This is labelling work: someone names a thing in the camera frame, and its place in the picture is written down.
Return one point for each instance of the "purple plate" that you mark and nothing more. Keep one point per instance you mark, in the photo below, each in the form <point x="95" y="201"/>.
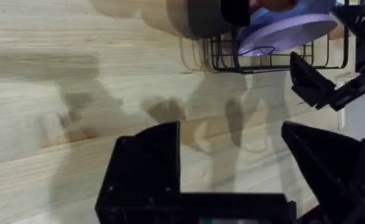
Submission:
<point x="286" y="35"/>

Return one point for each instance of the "blue plate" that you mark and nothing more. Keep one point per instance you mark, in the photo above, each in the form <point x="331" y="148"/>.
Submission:
<point x="269" y="15"/>

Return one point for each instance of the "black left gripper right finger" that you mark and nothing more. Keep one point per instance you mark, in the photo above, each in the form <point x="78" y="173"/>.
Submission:
<point x="334" y="174"/>

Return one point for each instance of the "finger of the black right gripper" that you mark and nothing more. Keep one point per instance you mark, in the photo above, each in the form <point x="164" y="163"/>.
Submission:
<point x="311" y="84"/>

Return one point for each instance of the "red-brown plate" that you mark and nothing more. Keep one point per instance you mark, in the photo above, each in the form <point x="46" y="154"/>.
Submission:
<point x="274" y="4"/>

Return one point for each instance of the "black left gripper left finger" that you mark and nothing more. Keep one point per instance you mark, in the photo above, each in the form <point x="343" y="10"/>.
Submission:
<point x="145" y="168"/>

